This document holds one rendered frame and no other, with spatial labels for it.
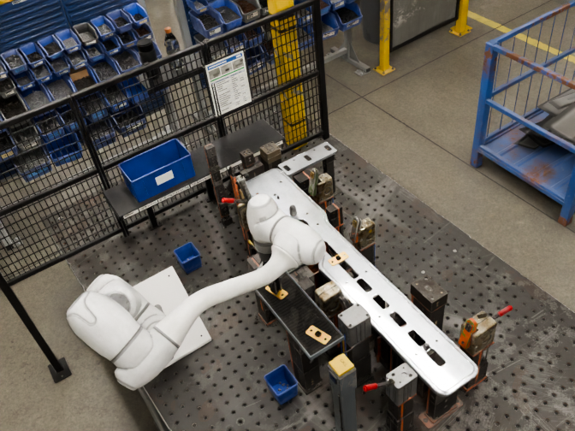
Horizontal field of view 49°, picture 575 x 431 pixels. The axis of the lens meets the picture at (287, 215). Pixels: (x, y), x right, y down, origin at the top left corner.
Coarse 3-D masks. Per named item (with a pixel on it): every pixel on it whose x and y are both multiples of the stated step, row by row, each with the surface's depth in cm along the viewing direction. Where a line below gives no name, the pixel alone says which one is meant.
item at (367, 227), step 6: (366, 222) 263; (372, 222) 263; (366, 228) 261; (372, 228) 264; (360, 234) 261; (366, 234) 264; (372, 234) 267; (360, 240) 263; (366, 240) 266; (372, 240) 269; (360, 246) 266; (366, 246) 269; (372, 246) 272; (360, 252) 270; (366, 252) 272; (372, 252) 274; (366, 258) 275; (372, 258) 277
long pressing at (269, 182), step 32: (256, 192) 290; (288, 192) 288; (320, 224) 271; (352, 256) 257; (352, 288) 245; (384, 288) 243; (384, 320) 233; (416, 320) 231; (416, 352) 221; (448, 352) 220; (448, 384) 211
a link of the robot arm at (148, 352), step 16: (144, 336) 182; (160, 336) 184; (128, 352) 179; (144, 352) 181; (160, 352) 182; (128, 368) 180; (144, 368) 181; (160, 368) 184; (128, 384) 180; (144, 384) 183
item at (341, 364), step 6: (342, 354) 205; (336, 360) 204; (342, 360) 204; (348, 360) 204; (330, 366) 204; (336, 366) 202; (342, 366) 202; (348, 366) 202; (336, 372) 201; (342, 372) 201
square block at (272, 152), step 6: (270, 144) 306; (264, 150) 303; (270, 150) 302; (276, 150) 302; (264, 156) 304; (270, 156) 302; (276, 156) 304; (264, 162) 309; (270, 162) 304; (276, 162) 307; (264, 168) 313; (270, 168) 307
